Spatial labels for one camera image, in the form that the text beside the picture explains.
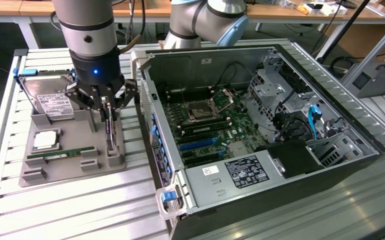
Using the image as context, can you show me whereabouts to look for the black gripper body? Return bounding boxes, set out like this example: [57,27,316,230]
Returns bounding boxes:
[68,48,128,99]

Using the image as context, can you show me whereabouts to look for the graphics card with metal bracket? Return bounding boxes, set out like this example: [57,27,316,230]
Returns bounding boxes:
[100,96,118,152]

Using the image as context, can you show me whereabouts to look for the hard disk in blue carrier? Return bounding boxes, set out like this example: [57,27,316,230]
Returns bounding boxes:
[11,67,82,122]

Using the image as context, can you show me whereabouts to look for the grey parts rack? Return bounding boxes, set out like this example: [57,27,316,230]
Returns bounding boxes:
[17,83,129,188]

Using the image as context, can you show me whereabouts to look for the silver CPU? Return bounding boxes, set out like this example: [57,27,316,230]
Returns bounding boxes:
[33,131,58,148]

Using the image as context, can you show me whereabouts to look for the green RAM stick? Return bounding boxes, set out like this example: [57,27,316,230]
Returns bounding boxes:
[26,147,96,161]

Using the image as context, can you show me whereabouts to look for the CPU socket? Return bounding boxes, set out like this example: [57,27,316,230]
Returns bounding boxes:
[184,101,217,122]

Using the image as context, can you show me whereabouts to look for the black installed RAM stick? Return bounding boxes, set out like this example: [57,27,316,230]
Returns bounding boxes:
[181,119,231,133]

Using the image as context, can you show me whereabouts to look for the metal socket cover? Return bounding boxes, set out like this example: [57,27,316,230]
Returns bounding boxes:
[207,88,236,113]

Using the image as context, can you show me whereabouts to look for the blue expansion slot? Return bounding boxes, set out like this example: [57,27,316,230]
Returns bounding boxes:
[177,138,217,151]

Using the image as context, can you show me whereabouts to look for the long wooden desk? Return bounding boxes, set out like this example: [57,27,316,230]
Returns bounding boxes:
[0,0,385,26]

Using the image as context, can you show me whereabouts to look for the green motherboard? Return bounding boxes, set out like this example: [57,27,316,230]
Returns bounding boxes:
[160,86,269,168]

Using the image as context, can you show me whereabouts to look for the silver chipset heatsink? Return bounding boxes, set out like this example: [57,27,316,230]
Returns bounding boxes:
[228,142,249,156]

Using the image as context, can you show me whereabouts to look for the metal disk bay cage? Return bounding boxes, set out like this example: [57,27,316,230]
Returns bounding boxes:
[247,68,312,118]

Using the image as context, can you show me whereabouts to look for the grey power supply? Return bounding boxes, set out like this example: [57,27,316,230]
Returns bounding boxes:
[182,149,285,208]

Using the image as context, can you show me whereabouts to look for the orange and white box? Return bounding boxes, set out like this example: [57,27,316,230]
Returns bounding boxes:
[296,2,323,15]

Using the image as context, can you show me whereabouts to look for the open black PC case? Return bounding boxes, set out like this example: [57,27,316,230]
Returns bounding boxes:
[129,43,385,240]

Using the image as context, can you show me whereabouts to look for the black tripod pole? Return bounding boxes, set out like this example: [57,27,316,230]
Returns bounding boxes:
[316,0,371,63]

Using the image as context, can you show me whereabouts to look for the small white box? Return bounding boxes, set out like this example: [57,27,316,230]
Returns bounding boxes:
[322,4,348,17]

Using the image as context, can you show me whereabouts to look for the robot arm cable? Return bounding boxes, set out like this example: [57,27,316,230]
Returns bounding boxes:
[118,0,146,54]

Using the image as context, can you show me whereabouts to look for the black wire in case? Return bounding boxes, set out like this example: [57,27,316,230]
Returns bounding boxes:
[220,61,256,87]

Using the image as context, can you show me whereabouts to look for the blue disk wire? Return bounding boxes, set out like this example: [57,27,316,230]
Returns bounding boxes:
[307,104,322,141]

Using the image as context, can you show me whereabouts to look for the grey box with black handle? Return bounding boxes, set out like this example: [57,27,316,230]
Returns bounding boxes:
[342,62,385,99]

